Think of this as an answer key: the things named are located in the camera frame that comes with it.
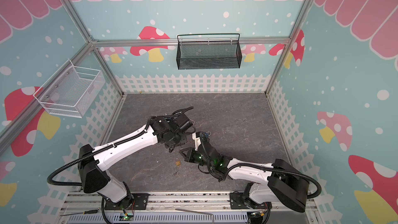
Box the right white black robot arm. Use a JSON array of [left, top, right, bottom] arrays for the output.
[[179, 132, 322, 213]]

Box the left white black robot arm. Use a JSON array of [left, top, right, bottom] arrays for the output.
[[47, 107, 193, 208]]

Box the grey metal hex key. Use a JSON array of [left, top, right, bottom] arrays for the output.
[[175, 208, 215, 224]]

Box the right green circuit board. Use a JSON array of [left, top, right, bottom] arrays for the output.
[[248, 211, 264, 218]]

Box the green circuit board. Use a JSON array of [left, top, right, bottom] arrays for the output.
[[119, 213, 134, 222], [248, 211, 264, 218]]

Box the left green circuit board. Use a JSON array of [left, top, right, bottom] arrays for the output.
[[119, 213, 134, 222]]

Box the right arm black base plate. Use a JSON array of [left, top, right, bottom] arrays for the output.
[[229, 191, 267, 209]]

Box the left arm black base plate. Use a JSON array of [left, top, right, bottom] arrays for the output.
[[105, 193, 149, 211]]

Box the black mesh wall basket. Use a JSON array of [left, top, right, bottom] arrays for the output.
[[176, 33, 243, 70]]

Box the black handled screwdriver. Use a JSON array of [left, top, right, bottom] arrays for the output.
[[61, 209, 98, 216]]

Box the white mesh wall basket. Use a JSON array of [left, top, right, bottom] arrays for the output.
[[33, 60, 106, 118]]

